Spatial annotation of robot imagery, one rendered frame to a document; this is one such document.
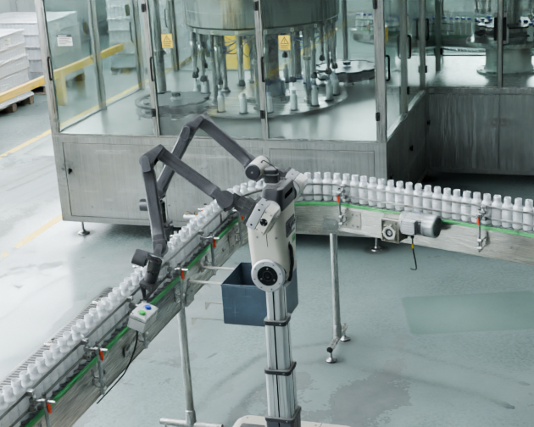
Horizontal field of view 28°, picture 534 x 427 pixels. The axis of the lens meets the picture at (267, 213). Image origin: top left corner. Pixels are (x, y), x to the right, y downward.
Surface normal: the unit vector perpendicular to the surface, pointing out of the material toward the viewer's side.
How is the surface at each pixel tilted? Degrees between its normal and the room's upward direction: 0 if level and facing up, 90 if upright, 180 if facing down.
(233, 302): 90
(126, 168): 90
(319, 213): 90
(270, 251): 101
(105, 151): 90
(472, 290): 0
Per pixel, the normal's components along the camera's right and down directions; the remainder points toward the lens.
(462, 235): -0.58, 0.29
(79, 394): 0.95, 0.04
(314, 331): -0.06, -0.95
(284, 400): -0.30, 0.32
